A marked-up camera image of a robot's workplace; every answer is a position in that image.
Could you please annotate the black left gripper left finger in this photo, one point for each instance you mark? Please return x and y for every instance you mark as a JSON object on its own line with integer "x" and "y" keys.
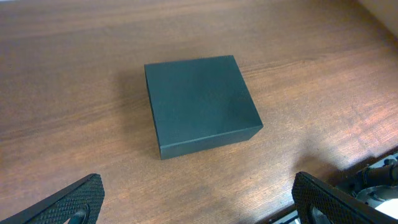
{"x": 79, "y": 202}

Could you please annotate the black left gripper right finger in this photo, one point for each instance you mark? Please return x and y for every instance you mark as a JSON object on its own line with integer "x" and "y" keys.
{"x": 311, "y": 194}

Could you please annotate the dark green box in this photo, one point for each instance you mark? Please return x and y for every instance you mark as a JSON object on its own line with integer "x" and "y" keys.
{"x": 200, "y": 104}

